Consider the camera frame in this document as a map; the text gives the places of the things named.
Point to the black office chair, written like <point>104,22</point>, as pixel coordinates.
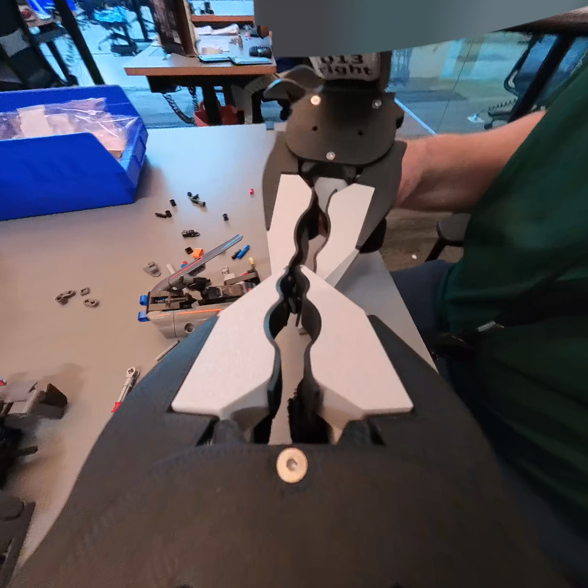
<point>452,229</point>
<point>528,64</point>

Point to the clear plastic bags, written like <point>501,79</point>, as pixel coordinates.
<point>69,119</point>

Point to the wooden top desk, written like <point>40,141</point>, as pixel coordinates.
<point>193,69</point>

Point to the lego car chassis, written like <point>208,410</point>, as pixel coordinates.
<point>41,399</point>

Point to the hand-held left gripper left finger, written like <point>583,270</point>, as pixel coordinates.
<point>225,367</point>

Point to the person's dark blue pants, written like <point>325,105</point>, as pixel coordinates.
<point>418,294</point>

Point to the brown cardboard box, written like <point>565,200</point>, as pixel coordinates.
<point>172,27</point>

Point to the blue plastic bin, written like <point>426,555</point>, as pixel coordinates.
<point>59,174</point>

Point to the grey lego axle red bushes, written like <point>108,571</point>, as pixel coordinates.
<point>125,388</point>

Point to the person's right hand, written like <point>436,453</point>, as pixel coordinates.
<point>413,174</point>

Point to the scattered small lego pieces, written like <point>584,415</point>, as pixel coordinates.
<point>198,252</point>

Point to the grey lego assembly orange stripe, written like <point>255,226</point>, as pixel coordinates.
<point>183,321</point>

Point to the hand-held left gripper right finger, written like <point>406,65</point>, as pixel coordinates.
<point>358,367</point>

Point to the person's right forearm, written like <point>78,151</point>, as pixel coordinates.
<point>473,160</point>

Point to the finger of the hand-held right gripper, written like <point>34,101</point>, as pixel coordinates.
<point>351,216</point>
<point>285,216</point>

